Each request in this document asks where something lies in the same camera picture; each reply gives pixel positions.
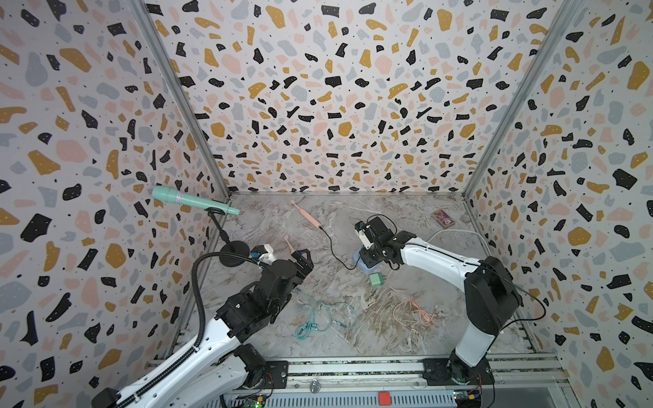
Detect pink cable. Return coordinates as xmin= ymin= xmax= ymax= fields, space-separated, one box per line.
xmin=387 ymin=269 xmax=440 ymax=335

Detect black microphone stand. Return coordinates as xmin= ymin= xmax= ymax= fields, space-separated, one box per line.
xmin=206 ymin=207 xmax=250 ymax=268

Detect black charging cable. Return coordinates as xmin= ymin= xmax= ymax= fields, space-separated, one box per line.
xmin=319 ymin=227 xmax=361 ymax=271

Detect light blue power strip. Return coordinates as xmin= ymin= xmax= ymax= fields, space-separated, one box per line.
xmin=352 ymin=248 xmax=379 ymax=275

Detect small colourful card box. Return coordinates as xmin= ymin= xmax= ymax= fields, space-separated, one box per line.
xmin=433 ymin=209 xmax=456 ymax=229

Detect green plug adapter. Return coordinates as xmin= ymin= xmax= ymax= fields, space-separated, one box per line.
xmin=369 ymin=273 xmax=384 ymax=287

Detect pink toothbrush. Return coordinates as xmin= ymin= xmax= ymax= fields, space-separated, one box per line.
xmin=291 ymin=201 xmax=323 ymax=230
xmin=284 ymin=235 xmax=296 ymax=254

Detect teal coiled cable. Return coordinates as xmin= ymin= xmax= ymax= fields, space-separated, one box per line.
xmin=293 ymin=300 xmax=358 ymax=342

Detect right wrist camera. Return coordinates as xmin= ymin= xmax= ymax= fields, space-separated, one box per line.
xmin=355 ymin=221 xmax=372 ymax=248

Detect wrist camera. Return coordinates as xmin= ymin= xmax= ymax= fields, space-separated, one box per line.
xmin=355 ymin=221 xmax=372 ymax=248
xmin=250 ymin=244 xmax=277 ymax=265

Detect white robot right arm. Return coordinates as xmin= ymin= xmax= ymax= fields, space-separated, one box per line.
xmin=355 ymin=216 xmax=523 ymax=384

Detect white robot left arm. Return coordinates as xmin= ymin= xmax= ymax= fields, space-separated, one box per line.
xmin=91 ymin=249 xmax=314 ymax=407

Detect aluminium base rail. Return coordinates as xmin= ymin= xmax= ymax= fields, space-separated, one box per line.
xmin=137 ymin=354 xmax=567 ymax=408

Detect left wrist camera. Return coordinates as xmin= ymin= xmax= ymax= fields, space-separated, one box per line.
xmin=250 ymin=244 xmax=277 ymax=265

